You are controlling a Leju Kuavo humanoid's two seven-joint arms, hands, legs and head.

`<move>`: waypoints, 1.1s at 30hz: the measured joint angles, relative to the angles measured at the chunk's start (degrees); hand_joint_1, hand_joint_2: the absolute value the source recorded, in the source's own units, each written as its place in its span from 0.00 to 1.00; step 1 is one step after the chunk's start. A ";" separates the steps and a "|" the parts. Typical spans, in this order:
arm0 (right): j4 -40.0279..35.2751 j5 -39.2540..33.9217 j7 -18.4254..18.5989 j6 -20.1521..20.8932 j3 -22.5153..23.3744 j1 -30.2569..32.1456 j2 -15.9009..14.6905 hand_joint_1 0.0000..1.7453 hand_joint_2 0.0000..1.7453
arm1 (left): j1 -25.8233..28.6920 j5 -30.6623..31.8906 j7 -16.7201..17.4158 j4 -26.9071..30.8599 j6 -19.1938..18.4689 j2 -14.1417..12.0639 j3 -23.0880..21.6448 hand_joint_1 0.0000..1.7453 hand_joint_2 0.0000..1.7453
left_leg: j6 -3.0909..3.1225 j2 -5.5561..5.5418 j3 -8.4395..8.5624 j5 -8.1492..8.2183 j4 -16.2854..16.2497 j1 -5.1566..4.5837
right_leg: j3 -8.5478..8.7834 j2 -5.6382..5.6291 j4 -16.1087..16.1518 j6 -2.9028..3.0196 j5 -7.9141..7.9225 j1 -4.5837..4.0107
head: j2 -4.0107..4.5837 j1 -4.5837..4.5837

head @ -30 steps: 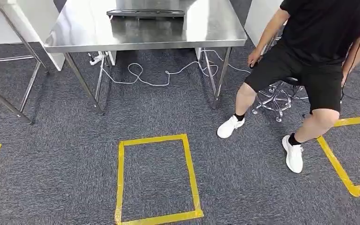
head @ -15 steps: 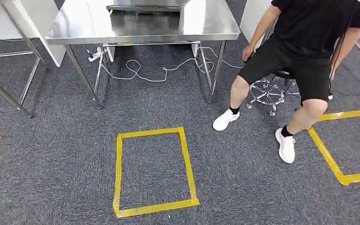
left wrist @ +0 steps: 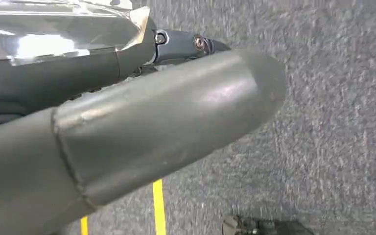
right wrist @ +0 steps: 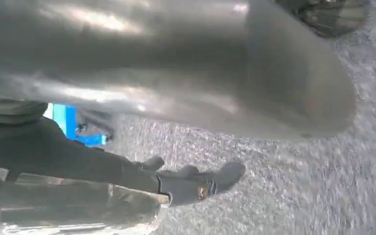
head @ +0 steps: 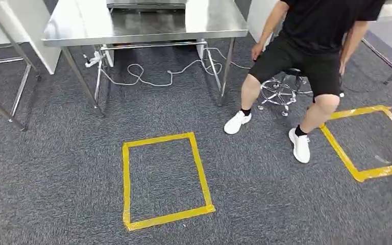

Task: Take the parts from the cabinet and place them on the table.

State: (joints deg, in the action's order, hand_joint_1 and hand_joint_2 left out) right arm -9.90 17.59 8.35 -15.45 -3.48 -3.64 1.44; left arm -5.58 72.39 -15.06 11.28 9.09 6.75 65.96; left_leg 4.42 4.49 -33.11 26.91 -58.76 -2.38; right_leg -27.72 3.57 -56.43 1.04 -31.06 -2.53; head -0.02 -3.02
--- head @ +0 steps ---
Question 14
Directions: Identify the chrome swivel stool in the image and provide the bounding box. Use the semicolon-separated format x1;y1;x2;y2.
257;67;313;117

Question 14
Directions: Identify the white power strip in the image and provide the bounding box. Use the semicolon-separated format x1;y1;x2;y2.
83;51;104;68

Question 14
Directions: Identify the white board panel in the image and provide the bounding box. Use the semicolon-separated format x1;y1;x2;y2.
247;0;285;43
0;0;61;75

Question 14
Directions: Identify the stainless steel table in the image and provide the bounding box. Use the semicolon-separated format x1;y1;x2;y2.
41;0;249;117

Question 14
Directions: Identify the person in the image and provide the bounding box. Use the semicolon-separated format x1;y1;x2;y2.
224;0;386;164

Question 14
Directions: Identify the white power cable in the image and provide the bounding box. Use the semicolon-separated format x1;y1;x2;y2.
100;47;251;87

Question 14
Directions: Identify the steel frame table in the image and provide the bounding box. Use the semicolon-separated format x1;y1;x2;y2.
361;0;392;85
0;7;43;133

